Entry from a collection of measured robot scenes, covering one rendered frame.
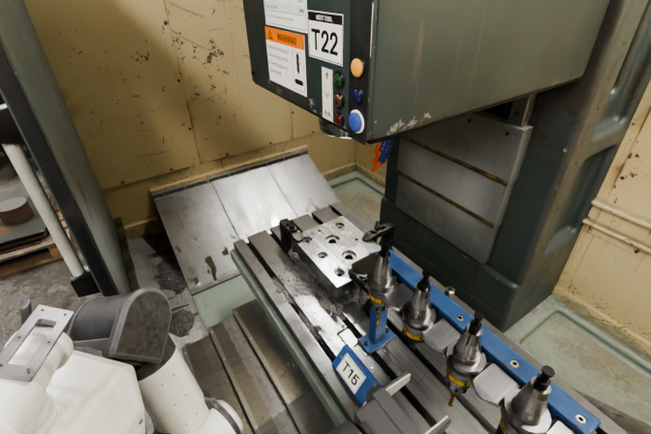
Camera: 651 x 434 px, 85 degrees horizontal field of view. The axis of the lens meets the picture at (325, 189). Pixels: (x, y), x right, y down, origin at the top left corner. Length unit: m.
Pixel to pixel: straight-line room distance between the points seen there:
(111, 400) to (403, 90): 0.58
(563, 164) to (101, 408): 1.11
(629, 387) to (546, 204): 0.75
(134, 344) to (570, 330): 1.54
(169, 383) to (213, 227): 1.16
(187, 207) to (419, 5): 1.56
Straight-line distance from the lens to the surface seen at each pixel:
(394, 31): 0.52
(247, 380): 1.24
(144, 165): 1.87
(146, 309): 0.68
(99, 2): 1.71
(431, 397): 1.04
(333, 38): 0.57
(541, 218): 1.24
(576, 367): 1.66
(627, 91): 1.41
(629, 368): 1.76
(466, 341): 0.67
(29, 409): 0.48
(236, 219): 1.84
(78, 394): 0.60
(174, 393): 0.76
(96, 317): 0.72
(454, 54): 0.63
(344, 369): 1.01
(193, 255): 1.75
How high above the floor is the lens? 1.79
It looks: 32 degrees down
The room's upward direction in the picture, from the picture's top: 1 degrees counter-clockwise
